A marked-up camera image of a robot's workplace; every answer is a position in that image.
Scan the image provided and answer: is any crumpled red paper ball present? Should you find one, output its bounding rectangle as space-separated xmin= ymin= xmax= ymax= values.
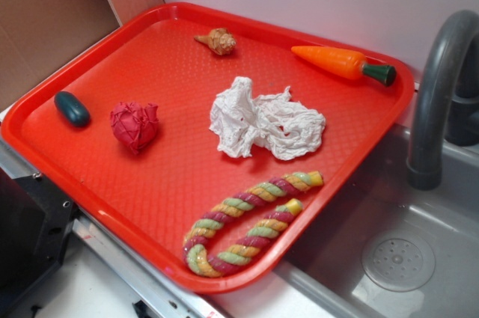
xmin=110 ymin=102 xmax=159 ymax=154

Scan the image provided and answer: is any grey toy sink basin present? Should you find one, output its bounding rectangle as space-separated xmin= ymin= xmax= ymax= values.
xmin=276 ymin=123 xmax=479 ymax=318

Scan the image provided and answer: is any multicolour twisted rope toy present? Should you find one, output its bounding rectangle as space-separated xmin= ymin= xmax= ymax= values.
xmin=183 ymin=171 xmax=324 ymax=278

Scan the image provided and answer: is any silver metal rail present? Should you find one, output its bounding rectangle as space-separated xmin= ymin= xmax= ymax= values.
xmin=1 ymin=144 xmax=219 ymax=317

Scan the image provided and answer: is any grey toy faucet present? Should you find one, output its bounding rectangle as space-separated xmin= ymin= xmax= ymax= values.
xmin=406 ymin=10 xmax=478 ymax=190

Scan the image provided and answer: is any crumpled white paper towel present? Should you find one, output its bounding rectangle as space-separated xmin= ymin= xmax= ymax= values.
xmin=210 ymin=76 xmax=326 ymax=161

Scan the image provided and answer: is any brown cardboard panel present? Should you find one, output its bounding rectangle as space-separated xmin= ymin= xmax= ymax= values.
xmin=1 ymin=0 xmax=118 ymax=109

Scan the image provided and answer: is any orange plastic carrot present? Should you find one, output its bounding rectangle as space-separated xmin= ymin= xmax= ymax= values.
xmin=290 ymin=46 xmax=397 ymax=87

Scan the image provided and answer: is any brown toy seashell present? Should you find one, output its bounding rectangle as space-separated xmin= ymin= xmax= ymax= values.
xmin=194 ymin=28 xmax=237 ymax=56

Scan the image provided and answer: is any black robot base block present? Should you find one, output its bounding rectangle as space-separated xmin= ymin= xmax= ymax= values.
xmin=1 ymin=172 xmax=76 ymax=295

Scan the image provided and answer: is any dark green plastic pickle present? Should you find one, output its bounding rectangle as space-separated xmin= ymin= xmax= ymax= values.
xmin=54 ymin=91 xmax=91 ymax=127

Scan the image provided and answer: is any red plastic tray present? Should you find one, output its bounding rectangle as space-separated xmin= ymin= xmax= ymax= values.
xmin=1 ymin=3 xmax=414 ymax=293

